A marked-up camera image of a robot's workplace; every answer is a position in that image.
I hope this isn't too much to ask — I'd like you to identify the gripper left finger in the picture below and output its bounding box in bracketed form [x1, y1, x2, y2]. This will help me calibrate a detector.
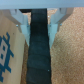
[8, 8, 33, 47]

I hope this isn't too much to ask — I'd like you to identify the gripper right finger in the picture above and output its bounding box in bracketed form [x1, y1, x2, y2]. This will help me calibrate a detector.
[46, 8, 73, 43]

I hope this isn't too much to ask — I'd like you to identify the wooden drawer box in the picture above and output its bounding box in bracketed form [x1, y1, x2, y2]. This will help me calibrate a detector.
[0, 9, 33, 84]

